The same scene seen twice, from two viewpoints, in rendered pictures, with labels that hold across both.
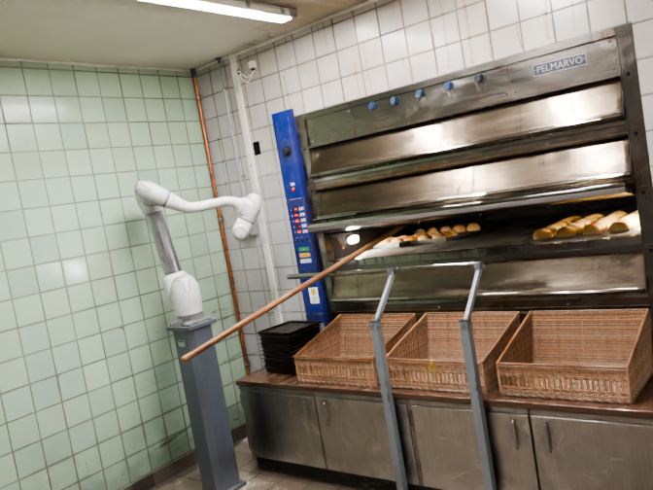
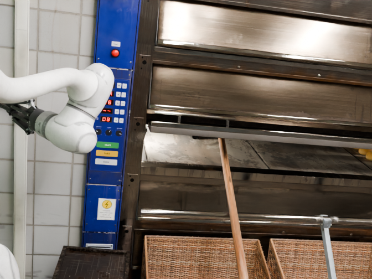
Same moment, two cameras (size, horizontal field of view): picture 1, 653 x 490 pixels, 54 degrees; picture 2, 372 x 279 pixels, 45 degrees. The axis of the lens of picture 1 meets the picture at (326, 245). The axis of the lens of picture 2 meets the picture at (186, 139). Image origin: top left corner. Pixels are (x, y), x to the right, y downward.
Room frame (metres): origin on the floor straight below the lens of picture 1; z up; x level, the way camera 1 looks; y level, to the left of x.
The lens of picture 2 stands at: (2.69, 1.26, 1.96)
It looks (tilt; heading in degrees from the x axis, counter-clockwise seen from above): 20 degrees down; 309
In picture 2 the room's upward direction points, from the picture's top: 8 degrees clockwise
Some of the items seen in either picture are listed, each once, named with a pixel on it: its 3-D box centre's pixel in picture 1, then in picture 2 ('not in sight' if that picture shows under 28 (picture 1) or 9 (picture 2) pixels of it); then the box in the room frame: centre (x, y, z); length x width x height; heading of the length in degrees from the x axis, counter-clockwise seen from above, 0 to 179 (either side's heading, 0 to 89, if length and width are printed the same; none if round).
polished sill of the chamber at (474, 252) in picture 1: (461, 253); (327, 179); (3.40, -0.71, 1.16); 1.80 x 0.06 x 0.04; 51
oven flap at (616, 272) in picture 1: (463, 280); (323, 207); (3.39, -0.69, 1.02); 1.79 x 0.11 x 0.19; 51
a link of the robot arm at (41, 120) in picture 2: not in sight; (50, 125); (3.89, 0.50, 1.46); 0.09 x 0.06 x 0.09; 96
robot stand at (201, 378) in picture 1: (207, 406); not in sight; (3.61, 0.84, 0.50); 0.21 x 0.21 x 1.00; 50
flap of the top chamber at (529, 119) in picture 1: (441, 135); (366, 46); (3.39, -0.69, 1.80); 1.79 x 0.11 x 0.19; 51
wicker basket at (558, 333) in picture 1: (574, 351); not in sight; (2.79, -1.01, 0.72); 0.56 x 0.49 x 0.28; 51
